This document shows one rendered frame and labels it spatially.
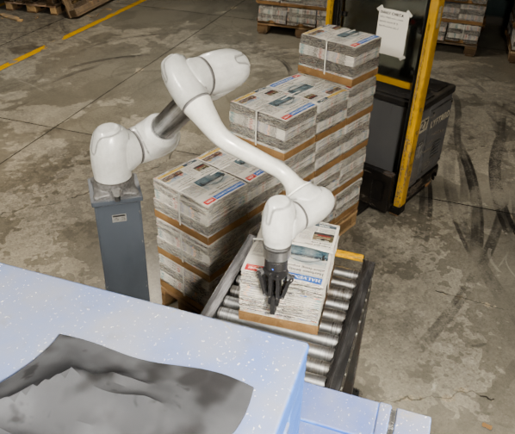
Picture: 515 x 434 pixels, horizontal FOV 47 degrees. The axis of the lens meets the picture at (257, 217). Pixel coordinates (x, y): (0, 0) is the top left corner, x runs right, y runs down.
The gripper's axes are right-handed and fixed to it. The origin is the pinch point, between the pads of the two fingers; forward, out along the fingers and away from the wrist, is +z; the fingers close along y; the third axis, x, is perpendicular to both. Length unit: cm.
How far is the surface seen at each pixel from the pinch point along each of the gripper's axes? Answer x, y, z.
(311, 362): 8.6, -16.3, 13.2
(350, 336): -7.7, -26.5, 13.0
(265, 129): -121, 42, -5
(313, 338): -3.1, -14.4, 14.2
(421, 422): 84, -46, -62
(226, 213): -76, 46, 20
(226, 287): -16.9, 23.8, 13.0
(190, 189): -75, 64, 10
